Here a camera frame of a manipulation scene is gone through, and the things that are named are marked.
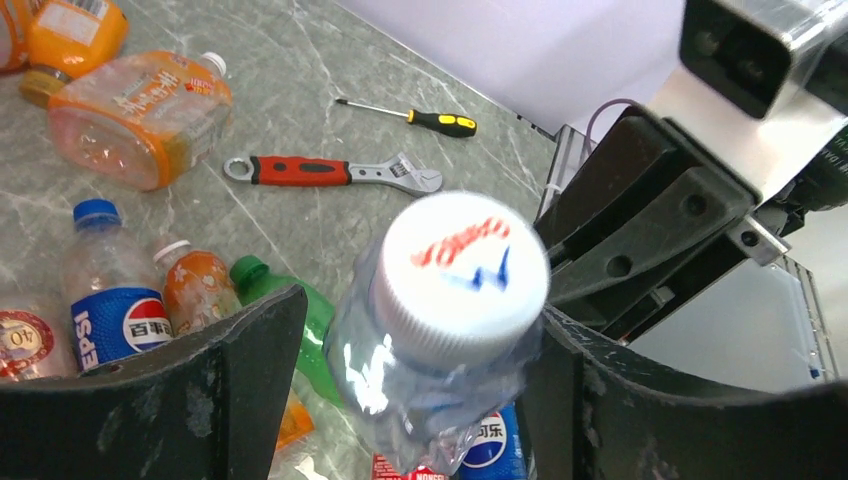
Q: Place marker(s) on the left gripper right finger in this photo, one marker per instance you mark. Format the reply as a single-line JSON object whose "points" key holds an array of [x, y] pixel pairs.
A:
{"points": [[593, 409]]}

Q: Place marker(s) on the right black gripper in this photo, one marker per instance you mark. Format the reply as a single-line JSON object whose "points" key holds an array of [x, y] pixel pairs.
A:
{"points": [[650, 220]]}

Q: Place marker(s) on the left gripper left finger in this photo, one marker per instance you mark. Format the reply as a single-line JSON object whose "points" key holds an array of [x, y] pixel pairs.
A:
{"points": [[207, 405]]}

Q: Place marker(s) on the clear bottle white cap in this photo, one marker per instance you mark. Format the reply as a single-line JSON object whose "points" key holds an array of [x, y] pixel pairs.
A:
{"points": [[438, 326]]}

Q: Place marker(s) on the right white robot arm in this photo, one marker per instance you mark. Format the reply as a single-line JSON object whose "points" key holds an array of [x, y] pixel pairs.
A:
{"points": [[828, 172]]}

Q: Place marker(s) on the orange tea bottle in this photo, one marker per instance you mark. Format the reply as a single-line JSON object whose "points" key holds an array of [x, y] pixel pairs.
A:
{"points": [[201, 289]]}

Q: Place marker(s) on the pepsi bottle centre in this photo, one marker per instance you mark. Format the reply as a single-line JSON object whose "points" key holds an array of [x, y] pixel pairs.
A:
{"points": [[112, 289]]}

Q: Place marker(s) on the yellow black screwdriver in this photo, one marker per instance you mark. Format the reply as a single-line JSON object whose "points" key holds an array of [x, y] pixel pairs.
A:
{"points": [[448, 124]]}

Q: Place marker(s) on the wide orange label bottle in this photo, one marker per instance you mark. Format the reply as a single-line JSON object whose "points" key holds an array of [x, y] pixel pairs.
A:
{"points": [[144, 119]]}

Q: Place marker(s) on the small orange bottle far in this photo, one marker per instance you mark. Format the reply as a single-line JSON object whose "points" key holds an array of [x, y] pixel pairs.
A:
{"points": [[67, 40]]}

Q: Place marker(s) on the large orange juice bottle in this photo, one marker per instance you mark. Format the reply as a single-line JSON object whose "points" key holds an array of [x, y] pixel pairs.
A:
{"points": [[16, 15]]}

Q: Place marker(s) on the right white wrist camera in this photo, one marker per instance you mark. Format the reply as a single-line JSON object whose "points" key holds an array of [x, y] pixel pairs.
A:
{"points": [[757, 85]]}

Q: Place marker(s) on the adjustable wrench red handle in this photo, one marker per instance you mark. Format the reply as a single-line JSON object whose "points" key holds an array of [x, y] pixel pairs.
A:
{"points": [[293, 171]]}

